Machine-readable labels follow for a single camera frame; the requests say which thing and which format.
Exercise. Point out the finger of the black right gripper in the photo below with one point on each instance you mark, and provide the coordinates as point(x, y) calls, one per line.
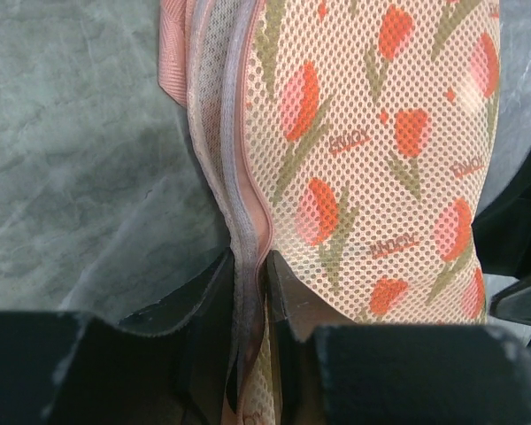
point(502, 238)

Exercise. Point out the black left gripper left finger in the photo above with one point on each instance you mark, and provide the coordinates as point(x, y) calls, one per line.
point(164, 364)

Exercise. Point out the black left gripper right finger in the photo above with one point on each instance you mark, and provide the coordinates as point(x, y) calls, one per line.
point(329, 370)

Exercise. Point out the floral pink bra laundry bag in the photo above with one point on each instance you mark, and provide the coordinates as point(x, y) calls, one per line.
point(350, 137)

